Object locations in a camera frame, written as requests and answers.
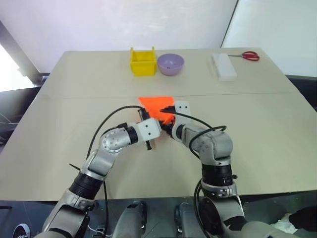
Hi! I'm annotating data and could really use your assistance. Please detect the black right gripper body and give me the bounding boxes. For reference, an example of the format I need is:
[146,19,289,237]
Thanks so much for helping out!
[163,119,177,136]

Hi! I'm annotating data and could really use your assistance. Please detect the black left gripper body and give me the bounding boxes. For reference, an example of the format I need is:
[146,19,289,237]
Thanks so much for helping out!
[137,108,154,151]

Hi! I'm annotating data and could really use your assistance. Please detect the orange pouch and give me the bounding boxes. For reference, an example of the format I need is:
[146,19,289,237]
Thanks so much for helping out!
[137,95,176,126]

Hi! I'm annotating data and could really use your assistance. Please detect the purple bowl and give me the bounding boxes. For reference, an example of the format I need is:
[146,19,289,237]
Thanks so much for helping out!
[157,53,185,76]

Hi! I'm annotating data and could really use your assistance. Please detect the yellow plastic bin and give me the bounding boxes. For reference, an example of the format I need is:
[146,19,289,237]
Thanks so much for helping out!
[129,46,157,77]

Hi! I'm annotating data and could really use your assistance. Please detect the white translucent plastic box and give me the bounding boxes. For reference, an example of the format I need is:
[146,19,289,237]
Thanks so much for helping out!
[211,53,237,81]

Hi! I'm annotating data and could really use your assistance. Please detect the dark rounded shape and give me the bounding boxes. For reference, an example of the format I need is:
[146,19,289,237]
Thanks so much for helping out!
[173,202,199,238]
[116,200,149,238]

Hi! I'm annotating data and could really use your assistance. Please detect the white crumpled cloth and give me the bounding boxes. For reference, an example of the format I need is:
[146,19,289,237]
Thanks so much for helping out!
[271,218,298,235]

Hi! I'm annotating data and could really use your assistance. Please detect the black and white sneaker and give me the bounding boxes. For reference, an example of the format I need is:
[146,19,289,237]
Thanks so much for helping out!
[11,223,32,238]

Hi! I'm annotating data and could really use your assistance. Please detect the dark diagonal beam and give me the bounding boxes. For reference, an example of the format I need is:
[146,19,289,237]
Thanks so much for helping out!
[0,19,52,86]

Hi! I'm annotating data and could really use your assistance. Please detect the black bag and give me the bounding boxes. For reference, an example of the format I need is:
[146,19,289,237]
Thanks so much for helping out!
[288,207,317,233]

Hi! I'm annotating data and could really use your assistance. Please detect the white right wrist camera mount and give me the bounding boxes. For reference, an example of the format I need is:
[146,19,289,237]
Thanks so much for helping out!
[173,100,192,136]

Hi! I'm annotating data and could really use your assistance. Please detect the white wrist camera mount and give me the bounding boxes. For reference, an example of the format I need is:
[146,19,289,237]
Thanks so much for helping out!
[173,100,192,136]
[137,118,162,144]

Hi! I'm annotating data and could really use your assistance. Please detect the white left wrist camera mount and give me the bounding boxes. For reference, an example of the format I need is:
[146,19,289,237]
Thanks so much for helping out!
[137,118,162,144]

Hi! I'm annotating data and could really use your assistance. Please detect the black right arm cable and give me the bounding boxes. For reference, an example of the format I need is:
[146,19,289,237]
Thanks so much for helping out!
[160,110,227,236]

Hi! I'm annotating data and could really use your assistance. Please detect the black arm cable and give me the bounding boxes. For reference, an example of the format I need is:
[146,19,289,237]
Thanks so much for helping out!
[160,110,227,236]
[85,105,147,238]

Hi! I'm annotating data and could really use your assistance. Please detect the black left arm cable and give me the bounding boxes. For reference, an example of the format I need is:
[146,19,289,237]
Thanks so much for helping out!
[85,105,147,238]

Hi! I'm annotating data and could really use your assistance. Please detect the red handled scissors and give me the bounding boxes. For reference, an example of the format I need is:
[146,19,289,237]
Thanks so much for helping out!
[227,51,261,62]

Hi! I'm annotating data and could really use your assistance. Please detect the thin white wire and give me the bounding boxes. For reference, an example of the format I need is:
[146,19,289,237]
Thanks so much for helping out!
[86,223,109,236]

